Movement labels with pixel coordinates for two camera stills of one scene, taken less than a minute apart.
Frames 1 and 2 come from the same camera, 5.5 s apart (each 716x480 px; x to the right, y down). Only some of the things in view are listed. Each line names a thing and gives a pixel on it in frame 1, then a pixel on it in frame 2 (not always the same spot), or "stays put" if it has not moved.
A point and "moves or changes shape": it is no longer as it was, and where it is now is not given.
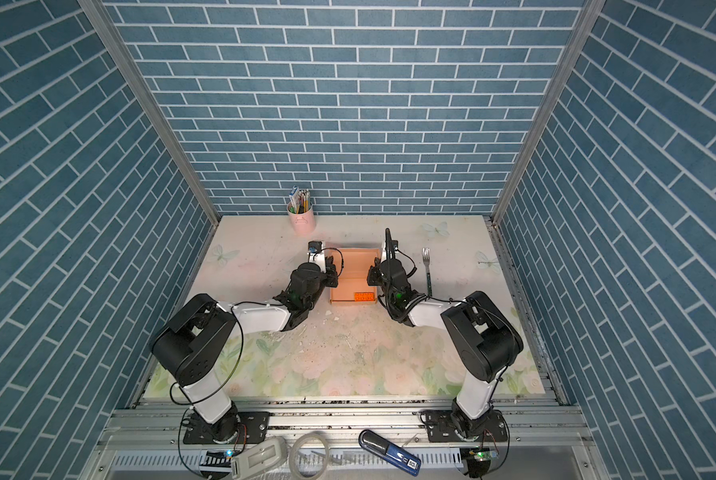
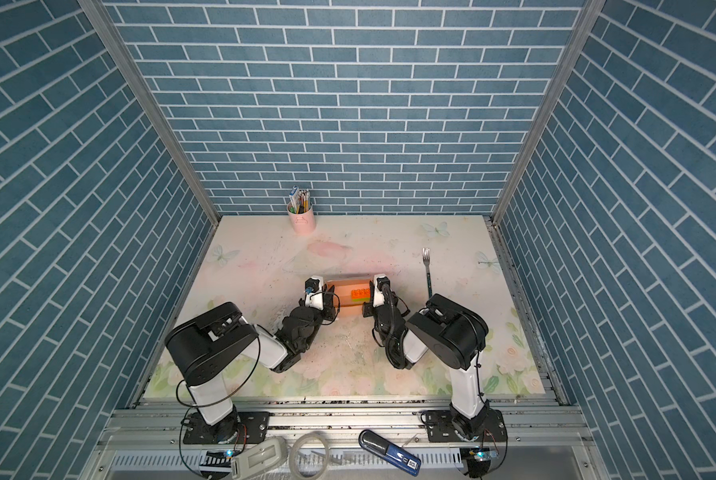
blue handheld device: [390, 452] stays put
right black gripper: [377, 271] -> [369, 309]
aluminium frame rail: [533, 424] stays put
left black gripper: [331, 281] -> [329, 304]
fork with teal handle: [426, 259] stays put
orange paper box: [351, 267] moves or changes shape
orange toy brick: [364, 296] stays put
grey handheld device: [259, 458] stays put
